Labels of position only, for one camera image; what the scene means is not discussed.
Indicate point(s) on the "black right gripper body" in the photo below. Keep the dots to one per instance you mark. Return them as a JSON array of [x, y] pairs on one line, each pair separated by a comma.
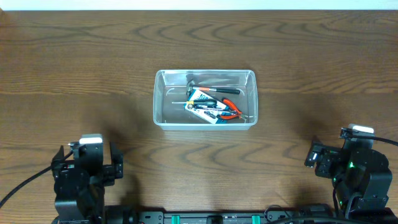
[[330, 166]]

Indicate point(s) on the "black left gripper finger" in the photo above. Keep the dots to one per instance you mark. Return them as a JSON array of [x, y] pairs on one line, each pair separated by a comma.
[[116, 155], [58, 158]]

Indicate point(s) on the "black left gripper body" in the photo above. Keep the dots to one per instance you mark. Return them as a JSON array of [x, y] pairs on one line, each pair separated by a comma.
[[94, 183]]

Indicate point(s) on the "red handled tool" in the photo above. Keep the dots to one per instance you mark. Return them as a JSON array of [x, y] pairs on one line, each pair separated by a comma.
[[232, 113]]

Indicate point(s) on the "blue white product box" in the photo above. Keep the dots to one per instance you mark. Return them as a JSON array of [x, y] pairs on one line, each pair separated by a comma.
[[207, 115]]

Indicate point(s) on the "small black handled hammer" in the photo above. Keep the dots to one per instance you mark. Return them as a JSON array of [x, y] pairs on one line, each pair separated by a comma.
[[191, 86]]

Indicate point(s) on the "black yellow screwdriver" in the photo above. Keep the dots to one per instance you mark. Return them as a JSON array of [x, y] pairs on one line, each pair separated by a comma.
[[207, 102]]

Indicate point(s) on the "silver ring wrench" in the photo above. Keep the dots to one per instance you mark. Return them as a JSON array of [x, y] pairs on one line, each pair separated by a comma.
[[200, 107]]

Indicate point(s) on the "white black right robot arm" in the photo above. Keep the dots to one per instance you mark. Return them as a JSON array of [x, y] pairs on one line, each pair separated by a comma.
[[360, 178]]

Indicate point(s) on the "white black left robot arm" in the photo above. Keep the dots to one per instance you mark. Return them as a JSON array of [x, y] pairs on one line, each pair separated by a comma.
[[87, 206]]

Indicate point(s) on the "clear plastic container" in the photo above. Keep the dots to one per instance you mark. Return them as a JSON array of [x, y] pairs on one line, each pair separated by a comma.
[[170, 86]]

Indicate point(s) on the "black mounting rail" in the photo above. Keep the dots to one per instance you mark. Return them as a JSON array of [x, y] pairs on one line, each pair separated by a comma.
[[318, 213]]

